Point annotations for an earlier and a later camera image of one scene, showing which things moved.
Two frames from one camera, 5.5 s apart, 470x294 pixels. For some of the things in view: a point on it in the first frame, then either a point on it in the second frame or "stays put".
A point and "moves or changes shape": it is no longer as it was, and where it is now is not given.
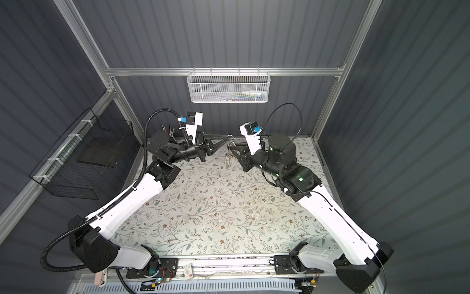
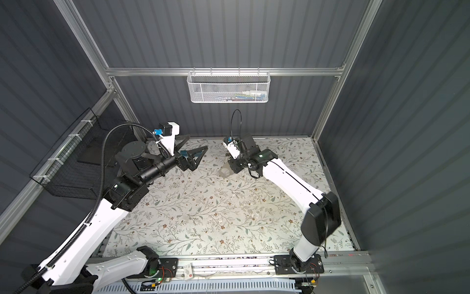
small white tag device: x=188 y=271 stays put
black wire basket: x=80 y=164 stays put
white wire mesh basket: x=228 y=87 stays put
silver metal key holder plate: x=231 y=144 moves or changes shape
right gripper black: x=245 y=157 -> x=235 y=168
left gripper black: x=204 y=147 -> x=185 y=165
